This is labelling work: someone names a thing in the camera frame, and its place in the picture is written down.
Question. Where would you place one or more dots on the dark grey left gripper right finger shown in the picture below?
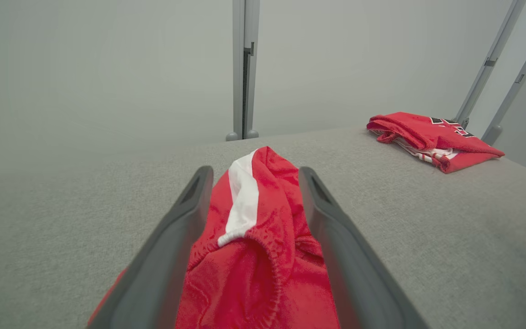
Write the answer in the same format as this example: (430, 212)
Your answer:
(359, 274)

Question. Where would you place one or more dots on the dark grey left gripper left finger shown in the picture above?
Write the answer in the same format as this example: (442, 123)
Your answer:
(162, 265)

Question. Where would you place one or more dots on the grey double partition post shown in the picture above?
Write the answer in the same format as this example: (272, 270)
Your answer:
(238, 68)

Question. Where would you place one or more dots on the grey partition frame post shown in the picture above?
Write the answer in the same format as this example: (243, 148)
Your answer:
(488, 64)
(521, 80)

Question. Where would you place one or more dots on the red shorts with white stripe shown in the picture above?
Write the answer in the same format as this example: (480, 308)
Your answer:
(263, 283)

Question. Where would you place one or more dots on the red t-shirt with white sleeves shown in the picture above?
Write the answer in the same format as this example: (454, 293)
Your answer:
(409, 128)

